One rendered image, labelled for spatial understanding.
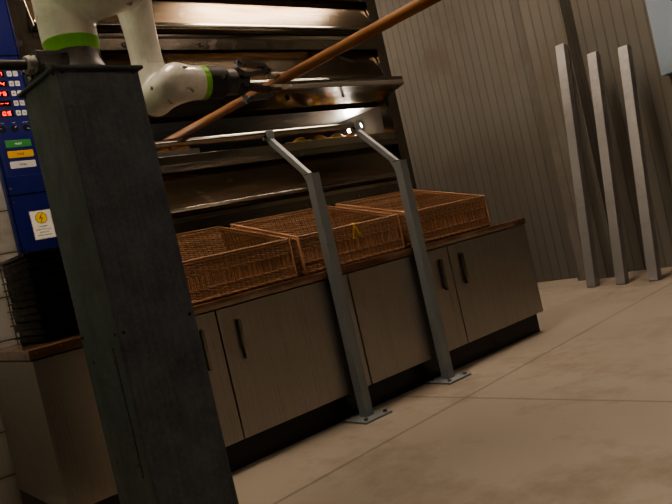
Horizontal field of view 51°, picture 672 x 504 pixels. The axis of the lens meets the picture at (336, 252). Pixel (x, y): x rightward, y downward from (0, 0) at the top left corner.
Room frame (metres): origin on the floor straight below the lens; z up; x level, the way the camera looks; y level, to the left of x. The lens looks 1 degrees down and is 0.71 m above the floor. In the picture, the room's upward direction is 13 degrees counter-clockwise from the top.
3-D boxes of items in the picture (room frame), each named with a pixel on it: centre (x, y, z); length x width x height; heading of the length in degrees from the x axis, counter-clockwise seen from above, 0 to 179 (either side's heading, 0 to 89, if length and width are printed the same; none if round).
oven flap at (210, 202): (3.24, 0.24, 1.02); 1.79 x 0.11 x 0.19; 130
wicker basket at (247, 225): (3.04, 0.06, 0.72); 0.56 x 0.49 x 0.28; 128
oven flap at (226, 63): (3.24, 0.24, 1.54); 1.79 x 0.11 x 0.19; 130
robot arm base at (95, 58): (1.64, 0.54, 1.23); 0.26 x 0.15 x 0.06; 133
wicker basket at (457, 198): (3.43, -0.41, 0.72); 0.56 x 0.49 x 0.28; 129
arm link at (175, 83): (1.91, 0.31, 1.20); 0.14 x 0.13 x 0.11; 130
